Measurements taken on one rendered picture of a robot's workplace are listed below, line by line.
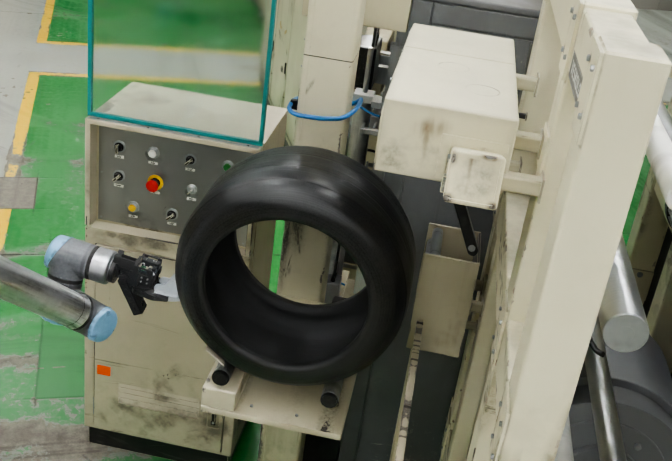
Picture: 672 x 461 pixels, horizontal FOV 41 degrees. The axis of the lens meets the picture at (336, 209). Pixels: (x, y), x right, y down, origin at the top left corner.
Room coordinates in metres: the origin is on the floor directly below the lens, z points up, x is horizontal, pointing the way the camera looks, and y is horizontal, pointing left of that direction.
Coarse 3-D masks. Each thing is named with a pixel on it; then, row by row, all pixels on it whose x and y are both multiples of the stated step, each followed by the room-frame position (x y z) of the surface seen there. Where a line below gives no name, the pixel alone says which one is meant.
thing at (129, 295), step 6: (120, 282) 1.96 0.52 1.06; (126, 282) 1.96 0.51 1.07; (126, 288) 1.96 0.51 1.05; (126, 294) 1.96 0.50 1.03; (132, 294) 1.96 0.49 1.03; (132, 300) 1.96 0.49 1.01; (138, 300) 1.97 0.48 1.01; (144, 300) 1.99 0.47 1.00; (132, 306) 1.96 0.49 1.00; (138, 306) 1.96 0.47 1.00; (144, 306) 1.98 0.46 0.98; (132, 312) 1.96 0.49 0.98; (138, 312) 1.96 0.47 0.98
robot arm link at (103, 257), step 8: (104, 248) 2.00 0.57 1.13; (96, 256) 1.96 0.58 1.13; (104, 256) 1.96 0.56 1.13; (112, 256) 1.97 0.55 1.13; (96, 264) 1.95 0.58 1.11; (104, 264) 1.95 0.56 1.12; (96, 272) 1.94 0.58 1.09; (104, 272) 1.94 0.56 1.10; (96, 280) 1.95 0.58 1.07; (104, 280) 1.94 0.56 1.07
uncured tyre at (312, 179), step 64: (256, 192) 1.84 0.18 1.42; (320, 192) 1.84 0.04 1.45; (384, 192) 1.98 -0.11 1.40; (192, 256) 1.84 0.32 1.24; (384, 256) 1.80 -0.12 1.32; (192, 320) 1.84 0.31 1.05; (256, 320) 2.06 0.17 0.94; (320, 320) 2.07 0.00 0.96; (384, 320) 1.79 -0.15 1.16; (320, 384) 1.84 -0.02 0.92
